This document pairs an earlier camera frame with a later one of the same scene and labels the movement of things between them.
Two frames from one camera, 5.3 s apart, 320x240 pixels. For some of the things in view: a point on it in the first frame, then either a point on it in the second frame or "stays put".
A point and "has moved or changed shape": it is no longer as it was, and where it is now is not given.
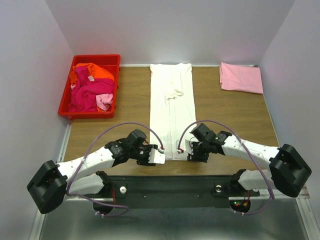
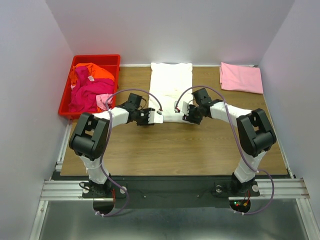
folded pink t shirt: (240, 78) stays put
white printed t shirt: (172, 113) has moved or changed shape
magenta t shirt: (83, 98) stays put
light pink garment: (103, 101) stays put
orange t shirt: (93, 70) stays put
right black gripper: (196, 153) -> (191, 115)
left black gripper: (144, 158) -> (145, 118)
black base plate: (169, 191) stays put
